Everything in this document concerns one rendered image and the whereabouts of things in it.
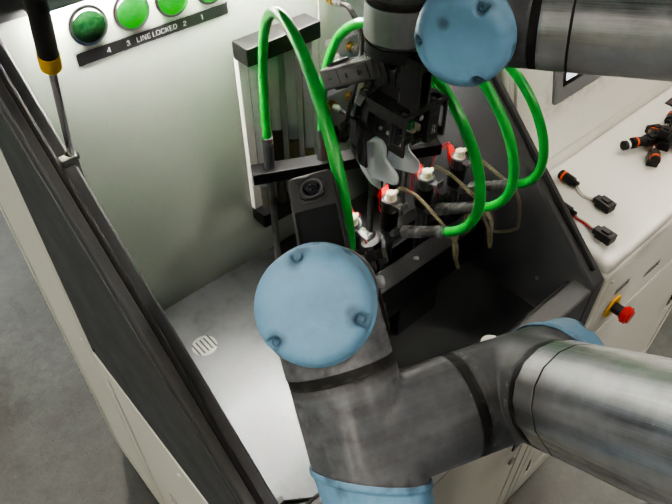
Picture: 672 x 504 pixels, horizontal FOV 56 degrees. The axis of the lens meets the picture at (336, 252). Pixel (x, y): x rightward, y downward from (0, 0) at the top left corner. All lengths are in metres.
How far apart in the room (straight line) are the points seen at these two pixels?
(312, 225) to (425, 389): 0.21
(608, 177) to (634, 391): 1.01
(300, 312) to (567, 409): 0.16
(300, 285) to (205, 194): 0.75
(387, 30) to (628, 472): 0.47
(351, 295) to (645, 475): 0.18
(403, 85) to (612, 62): 0.27
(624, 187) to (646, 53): 0.84
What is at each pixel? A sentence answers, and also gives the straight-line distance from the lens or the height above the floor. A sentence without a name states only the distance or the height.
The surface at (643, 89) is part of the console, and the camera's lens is 1.56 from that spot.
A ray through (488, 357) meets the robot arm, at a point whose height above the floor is 1.38.
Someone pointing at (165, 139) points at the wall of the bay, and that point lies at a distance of 1.02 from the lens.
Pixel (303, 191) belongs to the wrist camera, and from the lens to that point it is 0.60.
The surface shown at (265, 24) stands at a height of 1.38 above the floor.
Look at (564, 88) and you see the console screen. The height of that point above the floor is 1.13.
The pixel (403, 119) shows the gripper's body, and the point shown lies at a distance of 0.70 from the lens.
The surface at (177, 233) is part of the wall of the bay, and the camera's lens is 1.14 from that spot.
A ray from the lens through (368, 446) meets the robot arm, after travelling 0.42.
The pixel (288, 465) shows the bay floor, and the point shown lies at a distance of 1.02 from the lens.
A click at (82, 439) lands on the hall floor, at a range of 2.12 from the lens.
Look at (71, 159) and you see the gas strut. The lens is 0.78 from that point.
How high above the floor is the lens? 1.75
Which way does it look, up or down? 45 degrees down
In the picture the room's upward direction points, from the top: straight up
